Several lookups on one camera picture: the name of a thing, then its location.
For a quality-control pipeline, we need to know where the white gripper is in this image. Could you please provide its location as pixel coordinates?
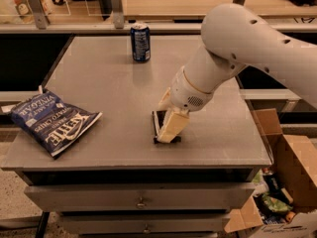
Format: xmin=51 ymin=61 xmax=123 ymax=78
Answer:
xmin=158 ymin=66 xmax=214 ymax=143

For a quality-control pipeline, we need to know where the dark chocolate rxbar wrapper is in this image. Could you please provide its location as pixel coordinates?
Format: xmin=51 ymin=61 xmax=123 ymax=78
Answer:
xmin=152 ymin=110 xmax=182 ymax=145

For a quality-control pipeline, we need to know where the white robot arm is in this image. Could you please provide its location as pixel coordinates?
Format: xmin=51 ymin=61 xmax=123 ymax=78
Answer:
xmin=155 ymin=4 xmax=317 ymax=143

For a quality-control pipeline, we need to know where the blue pepsi can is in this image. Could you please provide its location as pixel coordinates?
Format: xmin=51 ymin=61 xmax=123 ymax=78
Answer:
xmin=130 ymin=23 xmax=151 ymax=62

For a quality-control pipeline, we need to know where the dark can in box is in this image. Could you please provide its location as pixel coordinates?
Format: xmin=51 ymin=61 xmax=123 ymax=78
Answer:
xmin=264 ymin=170 xmax=280 ymax=192

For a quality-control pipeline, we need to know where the blue kettle chips bag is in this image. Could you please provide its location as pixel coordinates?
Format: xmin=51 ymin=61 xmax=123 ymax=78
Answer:
xmin=8 ymin=89 xmax=102 ymax=158

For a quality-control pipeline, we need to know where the grey upper drawer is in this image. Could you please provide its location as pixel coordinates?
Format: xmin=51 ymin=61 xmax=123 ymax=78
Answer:
xmin=25 ymin=182 xmax=254 ymax=212

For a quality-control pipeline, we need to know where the grey drawer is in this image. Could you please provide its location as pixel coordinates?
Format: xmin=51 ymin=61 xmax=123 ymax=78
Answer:
xmin=25 ymin=182 xmax=254 ymax=212
xmin=60 ymin=214 xmax=229 ymax=234

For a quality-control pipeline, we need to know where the green snack bag in box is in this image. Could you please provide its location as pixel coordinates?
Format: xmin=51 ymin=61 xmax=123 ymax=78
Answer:
xmin=262 ymin=194 xmax=292 ymax=214

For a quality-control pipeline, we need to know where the brown cardboard box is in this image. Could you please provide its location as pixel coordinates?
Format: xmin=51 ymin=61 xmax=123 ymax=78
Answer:
xmin=225 ymin=109 xmax=317 ymax=238

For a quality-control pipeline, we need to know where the grey lower drawer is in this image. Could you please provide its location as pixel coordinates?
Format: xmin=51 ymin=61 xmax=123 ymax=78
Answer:
xmin=60 ymin=214 xmax=229 ymax=234

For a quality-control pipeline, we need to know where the middle metal bracket post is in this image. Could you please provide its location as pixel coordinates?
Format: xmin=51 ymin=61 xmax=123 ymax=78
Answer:
xmin=111 ymin=0 xmax=125 ymax=29

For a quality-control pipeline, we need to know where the left metal bracket post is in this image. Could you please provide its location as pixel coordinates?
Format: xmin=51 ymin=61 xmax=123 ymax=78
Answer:
xmin=28 ymin=0 xmax=49 ymax=30

